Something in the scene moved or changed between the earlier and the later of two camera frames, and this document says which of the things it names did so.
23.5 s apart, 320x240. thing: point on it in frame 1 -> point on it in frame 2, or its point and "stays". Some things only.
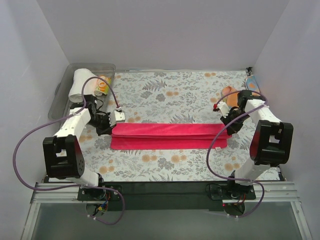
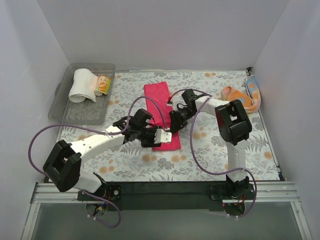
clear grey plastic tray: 87,85 stays
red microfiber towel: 165,136 -> 158,93
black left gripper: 105,125 -> 152,136
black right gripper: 229,123 -> 176,120
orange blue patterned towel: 230,96 stays
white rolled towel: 80,77 stays
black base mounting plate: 163,196 stays
